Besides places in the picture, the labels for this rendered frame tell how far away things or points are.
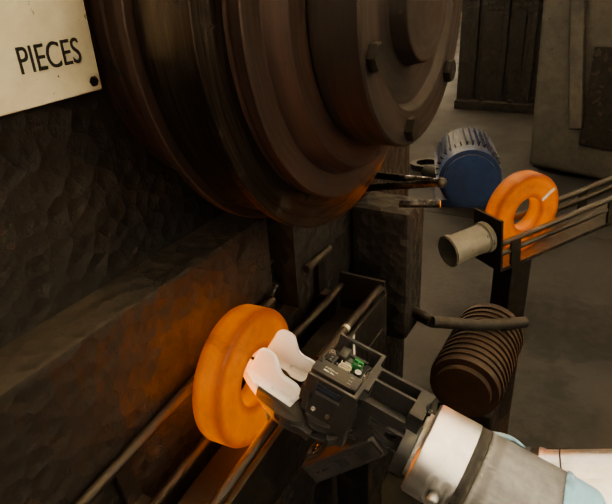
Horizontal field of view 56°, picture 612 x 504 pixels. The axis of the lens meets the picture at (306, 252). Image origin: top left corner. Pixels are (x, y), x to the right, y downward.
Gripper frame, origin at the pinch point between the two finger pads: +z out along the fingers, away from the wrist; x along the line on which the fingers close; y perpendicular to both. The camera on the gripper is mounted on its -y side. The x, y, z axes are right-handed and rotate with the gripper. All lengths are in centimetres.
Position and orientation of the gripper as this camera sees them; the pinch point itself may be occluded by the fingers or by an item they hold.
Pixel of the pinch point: (244, 360)
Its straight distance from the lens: 64.6
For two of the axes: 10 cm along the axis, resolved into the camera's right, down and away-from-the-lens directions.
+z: -8.5, -4.1, 3.2
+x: -4.9, 4.3, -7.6
